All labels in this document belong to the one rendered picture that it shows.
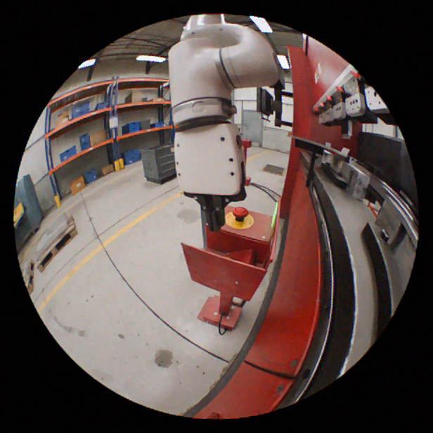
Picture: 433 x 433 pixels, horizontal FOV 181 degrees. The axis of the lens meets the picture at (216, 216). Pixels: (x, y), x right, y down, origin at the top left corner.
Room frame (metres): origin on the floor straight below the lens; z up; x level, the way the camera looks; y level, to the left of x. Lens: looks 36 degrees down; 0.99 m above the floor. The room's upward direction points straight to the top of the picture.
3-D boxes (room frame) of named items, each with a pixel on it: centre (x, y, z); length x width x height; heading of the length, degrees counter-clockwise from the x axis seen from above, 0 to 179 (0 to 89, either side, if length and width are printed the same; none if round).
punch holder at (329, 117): (0.67, -0.68, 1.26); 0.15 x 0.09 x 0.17; 152
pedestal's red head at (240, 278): (0.23, -0.05, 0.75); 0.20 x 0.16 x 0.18; 156
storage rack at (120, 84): (5.60, 3.10, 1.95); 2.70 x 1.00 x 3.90; 147
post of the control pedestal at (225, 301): (0.23, -0.05, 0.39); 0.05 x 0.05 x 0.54; 66
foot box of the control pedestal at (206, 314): (0.24, -0.02, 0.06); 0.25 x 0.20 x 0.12; 66
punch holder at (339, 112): (0.50, -0.59, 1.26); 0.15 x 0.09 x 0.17; 152
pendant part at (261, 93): (1.83, -0.62, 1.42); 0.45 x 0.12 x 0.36; 145
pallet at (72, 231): (0.57, 2.78, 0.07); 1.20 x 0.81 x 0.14; 151
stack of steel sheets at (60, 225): (0.57, 2.78, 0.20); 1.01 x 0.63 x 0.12; 151
